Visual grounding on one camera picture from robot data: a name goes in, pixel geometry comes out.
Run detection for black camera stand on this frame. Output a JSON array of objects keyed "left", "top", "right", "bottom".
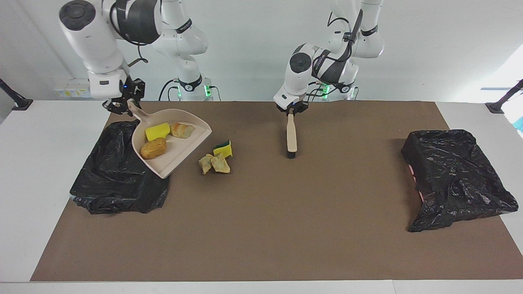
[
  {"left": 485, "top": 79, "right": 523, "bottom": 114},
  {"left": 0, "top": 78, "right": 33, "bottom": 111}
]

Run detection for pink plastic bin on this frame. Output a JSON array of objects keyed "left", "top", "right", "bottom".
[{"left": 410, "top": 163, "right": 425, "bottom": 201}]

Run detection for black plastic trash bag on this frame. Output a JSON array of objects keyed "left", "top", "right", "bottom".
[
  {"left": 69, "top": 120, "right": 170, "bottom": 215},
  {"left": 401, "top": 129, "right": 519, "bottom": 233}
]

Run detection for brown paper table mat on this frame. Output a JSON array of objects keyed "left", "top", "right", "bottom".
[{"left": 31, "top": 101, "right": 523, "bottom": 282}]

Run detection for brown sponge chunk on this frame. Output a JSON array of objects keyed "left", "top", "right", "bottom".
[{"left": 140, "top": 137, "right": 168, "bottom": 160}]

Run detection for beige plastic dustpan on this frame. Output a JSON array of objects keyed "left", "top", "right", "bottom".
[{"left": 127, "top": 100, "right": 212, "bottom": 179}]

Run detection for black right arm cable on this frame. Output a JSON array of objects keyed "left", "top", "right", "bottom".
[{"left": 127, "top": 43, "right": 148, "bottom": 68}]

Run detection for rounded beige sponge chunk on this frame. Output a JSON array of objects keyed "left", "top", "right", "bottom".
[{"left": 170, "top": 122, "right": 196, "bottom": 139}]

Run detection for beige hand brush black bristles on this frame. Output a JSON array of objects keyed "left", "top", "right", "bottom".
[{"left": 286, "top": 113, "right": 298, "bottom": 159}]

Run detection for black base cable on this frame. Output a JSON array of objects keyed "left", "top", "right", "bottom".
[{"left": 159, "top": 79, "right": 180, "bottom": 101}]

